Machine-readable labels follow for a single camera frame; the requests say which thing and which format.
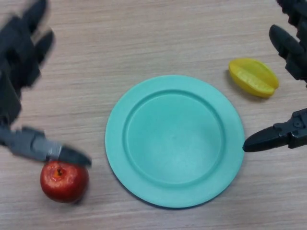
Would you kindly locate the yellow starfruit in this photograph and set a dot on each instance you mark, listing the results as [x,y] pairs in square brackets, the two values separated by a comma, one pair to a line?
[254,77]

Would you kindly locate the green round plate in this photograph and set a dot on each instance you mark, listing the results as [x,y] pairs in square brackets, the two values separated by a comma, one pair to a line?
[175,143]

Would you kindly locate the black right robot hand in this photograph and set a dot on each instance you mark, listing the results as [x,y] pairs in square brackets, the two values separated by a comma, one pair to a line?
[268,139]

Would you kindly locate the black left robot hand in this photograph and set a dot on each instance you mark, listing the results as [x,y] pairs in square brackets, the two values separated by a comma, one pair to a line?
[16,60]

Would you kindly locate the red apple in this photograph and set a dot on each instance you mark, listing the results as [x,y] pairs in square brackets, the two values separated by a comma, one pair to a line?
[63,185]

